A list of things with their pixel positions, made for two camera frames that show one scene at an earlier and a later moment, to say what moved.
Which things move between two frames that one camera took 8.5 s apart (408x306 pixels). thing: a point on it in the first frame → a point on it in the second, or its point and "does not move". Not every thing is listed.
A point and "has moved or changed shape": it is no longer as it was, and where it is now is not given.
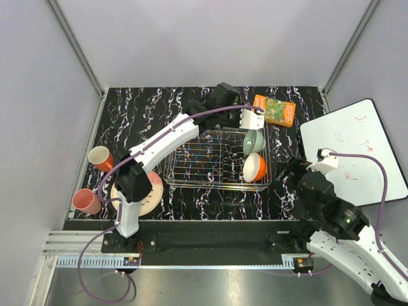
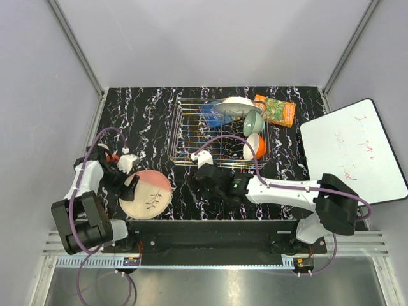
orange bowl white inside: x=254 y=167 → x=259 y=146
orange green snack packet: x=276 y=111 does not move
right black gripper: x=296 y=165 → x=192 y=184
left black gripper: x=236 y=124 → x=116 y=190
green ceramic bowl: x=254 y=141 has moved or changed shape
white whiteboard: x=358 y=179 does not move
